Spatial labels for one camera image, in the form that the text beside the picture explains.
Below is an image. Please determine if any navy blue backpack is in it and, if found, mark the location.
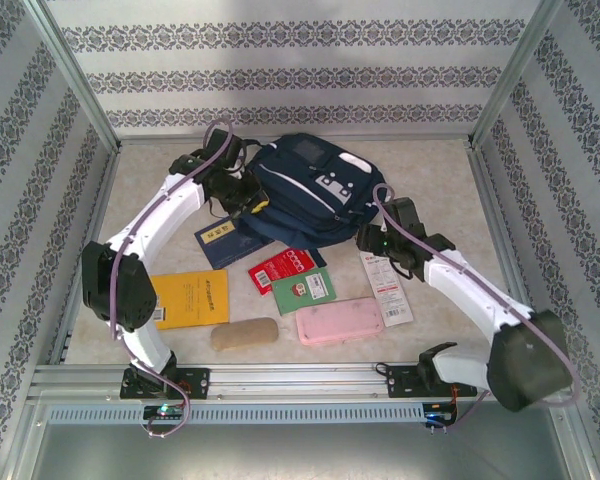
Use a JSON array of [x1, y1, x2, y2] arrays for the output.
[[232, 132, 389, 249]]

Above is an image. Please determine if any navy book with yellow label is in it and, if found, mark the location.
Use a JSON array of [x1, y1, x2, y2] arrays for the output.
[[193, 217, 276, 269]]

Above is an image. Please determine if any white packaged stationery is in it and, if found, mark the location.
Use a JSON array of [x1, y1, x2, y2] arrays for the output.
[[358, 249, 414, 329]]

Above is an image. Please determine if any red stationery packet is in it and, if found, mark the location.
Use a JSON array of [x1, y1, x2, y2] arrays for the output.
[[247, 247, 327, 297]]

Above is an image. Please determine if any green notebook with house picture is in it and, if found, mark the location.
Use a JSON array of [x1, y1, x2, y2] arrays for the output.
[[270, 267, 335, 317]]

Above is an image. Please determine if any pink pencil case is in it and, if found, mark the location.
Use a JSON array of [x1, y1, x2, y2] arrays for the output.
[[294, 296, 386, 349]]

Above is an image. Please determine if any beige pencil case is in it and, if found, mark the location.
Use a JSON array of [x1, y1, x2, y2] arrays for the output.
[[209, 316, 280, 353]]

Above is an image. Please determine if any right controller board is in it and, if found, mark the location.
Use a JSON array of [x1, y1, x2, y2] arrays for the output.
[[423, 401, 460, 430]]

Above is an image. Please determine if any controller board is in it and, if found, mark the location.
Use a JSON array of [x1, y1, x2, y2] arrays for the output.
[[142, 403, 187, 421], [423, 401, 460, 430]]

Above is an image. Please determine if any left controller board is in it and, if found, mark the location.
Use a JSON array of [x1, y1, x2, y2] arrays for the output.
[[142, 403, 187, 421]]

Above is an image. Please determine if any right aluminium side rail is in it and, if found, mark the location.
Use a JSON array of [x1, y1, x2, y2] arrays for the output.
[[465, 144, 551, 364]]

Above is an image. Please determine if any aluminium side rail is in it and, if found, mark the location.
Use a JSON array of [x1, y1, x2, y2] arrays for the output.
[[465, 144, 551, 364], [47, 147, 124, 366]]

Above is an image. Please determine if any left aluminium side rail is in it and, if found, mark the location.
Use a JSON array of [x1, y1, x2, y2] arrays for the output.
[[47, 147, 124, 366]]

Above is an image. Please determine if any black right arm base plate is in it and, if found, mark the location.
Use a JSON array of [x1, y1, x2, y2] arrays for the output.
[[384, 363, 480, 400]]

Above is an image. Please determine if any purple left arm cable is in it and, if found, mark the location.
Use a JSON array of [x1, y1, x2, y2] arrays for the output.
[[108, 118, 234, 442]]

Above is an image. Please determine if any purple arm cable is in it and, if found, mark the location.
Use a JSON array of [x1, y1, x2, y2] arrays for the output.
[[372, 183, 584, 434], [108, 118, 234, 442]]

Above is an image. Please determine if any aluminium mounting rail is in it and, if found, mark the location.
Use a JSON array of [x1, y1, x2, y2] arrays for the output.
[[27, 362, 569, 402]]

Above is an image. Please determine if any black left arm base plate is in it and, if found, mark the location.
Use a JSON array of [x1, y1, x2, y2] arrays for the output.
[[118, 366, 212, 401]]

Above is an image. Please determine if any left aluminium frame post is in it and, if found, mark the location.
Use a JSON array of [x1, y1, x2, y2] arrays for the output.
[[22, 0, 122, 152]]

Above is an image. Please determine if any aluminium frame post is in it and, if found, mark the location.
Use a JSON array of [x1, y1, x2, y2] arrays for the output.
[[468, 0, 565, 150], [22, 0, 122, 152]]

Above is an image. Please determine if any right aluminium frame post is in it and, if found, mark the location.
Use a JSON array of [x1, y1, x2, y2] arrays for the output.
[[468, 0, 565, 150]]

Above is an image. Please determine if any grey slotted cable duct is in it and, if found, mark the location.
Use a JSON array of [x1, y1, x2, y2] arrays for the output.
[[47, 403, 427, 426]]

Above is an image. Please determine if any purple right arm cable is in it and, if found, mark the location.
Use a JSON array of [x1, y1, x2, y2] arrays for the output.
[[372, 183, 584, 434]]

